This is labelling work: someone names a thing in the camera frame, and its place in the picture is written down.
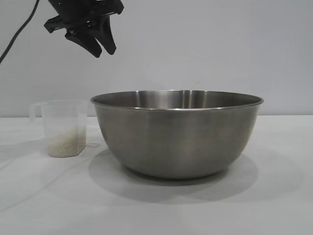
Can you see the translucent plastic measuring cup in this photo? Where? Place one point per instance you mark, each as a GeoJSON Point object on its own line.
{"type": "Point", "coordinates": [64, 127]}

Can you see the stainless steel mixing bowl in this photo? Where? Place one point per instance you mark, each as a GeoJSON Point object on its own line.
{"type": "Point", "coordinates": [177, 137]}

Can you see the white rice grains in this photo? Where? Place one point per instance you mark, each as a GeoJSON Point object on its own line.
{"type": "Point", "coordinates": [64, 144]}

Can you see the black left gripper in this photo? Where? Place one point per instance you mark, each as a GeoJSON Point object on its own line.
{"type": "Point", "coordinates": [83, 9]}

